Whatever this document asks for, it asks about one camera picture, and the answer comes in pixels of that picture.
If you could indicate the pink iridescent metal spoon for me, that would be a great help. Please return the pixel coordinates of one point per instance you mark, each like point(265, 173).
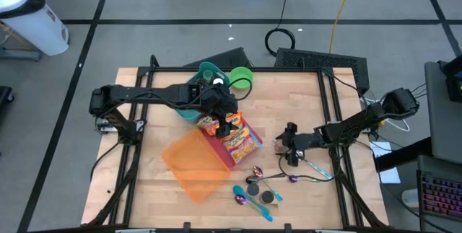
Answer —
point(257, 171)

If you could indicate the black desk leg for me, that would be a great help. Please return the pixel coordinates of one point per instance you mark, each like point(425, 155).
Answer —
point(400, 155)

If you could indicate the dark grey flat case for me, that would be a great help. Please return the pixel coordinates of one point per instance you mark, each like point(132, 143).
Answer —
point(223, 58)

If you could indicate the black aluminium table frame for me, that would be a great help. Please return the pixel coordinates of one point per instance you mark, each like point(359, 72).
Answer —
point(288, 69)

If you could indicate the small purple iridescent spoon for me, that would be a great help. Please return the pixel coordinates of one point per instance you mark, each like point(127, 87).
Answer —
point(293, 179)

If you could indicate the orange translucent plastic bin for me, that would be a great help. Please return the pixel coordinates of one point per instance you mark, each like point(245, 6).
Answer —
point(195, 168)

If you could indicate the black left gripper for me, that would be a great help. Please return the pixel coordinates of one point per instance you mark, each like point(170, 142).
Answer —
point(222, 101)

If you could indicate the pink translucent plastic bin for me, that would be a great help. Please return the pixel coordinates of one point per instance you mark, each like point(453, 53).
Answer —
point(216, 150)

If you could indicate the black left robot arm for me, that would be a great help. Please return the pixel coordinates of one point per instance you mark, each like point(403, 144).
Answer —
point(144, 94)

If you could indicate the green lid spice jar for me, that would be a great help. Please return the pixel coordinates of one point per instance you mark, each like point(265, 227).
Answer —
point(207, 75)

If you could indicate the white computer mouse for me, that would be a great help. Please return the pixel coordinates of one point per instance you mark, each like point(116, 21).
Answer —
point(409, 197)

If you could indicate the chicken flavor ramen packet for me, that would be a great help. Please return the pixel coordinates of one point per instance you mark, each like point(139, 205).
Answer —
point(234, 119)

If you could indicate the green plastic bowl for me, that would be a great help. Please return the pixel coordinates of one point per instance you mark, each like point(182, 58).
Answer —
point(241, 81)

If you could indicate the teal plastic spoon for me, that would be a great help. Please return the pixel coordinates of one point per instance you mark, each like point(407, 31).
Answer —
point(249, 198)

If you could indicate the shrimp flavor ramen packet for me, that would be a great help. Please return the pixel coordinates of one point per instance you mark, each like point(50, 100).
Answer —
point(206, 125)

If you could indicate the orange spice jar black lid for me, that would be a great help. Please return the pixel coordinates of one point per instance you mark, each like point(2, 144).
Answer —
point(267, 197)

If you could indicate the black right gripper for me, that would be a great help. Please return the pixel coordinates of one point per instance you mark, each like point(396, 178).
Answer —
point(303, 142)

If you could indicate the grey metal stand foot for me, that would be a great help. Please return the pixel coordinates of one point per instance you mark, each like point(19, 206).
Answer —
point(18, 54)

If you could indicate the white trash can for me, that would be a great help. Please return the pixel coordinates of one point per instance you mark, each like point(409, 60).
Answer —
point(25, 13)

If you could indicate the black computer keyboard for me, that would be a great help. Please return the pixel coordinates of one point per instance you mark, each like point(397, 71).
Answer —
point(442, 197)

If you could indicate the purple label spice jar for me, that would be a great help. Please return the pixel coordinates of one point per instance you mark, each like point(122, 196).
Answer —
point(253, 189)

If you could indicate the large purple iridescent spoon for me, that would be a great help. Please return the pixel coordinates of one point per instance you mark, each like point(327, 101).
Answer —
point(241, 200)

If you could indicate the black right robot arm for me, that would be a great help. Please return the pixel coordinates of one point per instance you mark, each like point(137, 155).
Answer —
point(361, 123)

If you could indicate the white lid spice jar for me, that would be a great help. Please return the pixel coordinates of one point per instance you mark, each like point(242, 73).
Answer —
point(217, 81)

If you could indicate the black electronic device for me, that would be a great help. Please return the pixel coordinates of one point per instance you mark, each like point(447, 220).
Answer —
point(454, 79)

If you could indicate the beef flavor ramen packet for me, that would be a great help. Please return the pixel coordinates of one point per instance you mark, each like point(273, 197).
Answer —
point(243, 146)

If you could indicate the white paper sheet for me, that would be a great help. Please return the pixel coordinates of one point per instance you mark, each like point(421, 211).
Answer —
point(390, 177)

